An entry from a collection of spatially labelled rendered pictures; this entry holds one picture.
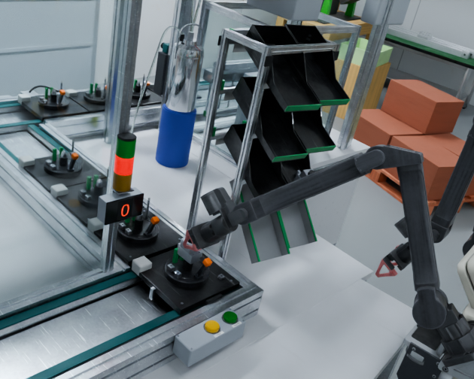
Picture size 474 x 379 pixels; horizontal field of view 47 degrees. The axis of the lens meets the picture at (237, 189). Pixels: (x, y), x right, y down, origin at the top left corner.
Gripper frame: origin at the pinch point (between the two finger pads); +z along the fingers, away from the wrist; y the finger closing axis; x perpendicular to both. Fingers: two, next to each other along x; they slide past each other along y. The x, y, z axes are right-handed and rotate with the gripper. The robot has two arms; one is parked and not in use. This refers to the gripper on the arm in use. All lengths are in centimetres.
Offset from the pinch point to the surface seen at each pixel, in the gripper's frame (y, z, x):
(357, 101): -165, 25, -43
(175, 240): -8.9, 18.6, -4.4
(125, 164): 20.1, -13.4, -24.2
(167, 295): 11.2, 5.6, 11.2
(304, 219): -48.5, -2.8, 6.6
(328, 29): -127, 0, -72
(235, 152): -23.3, -9.6, -21.4
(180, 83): -56, 34, -69
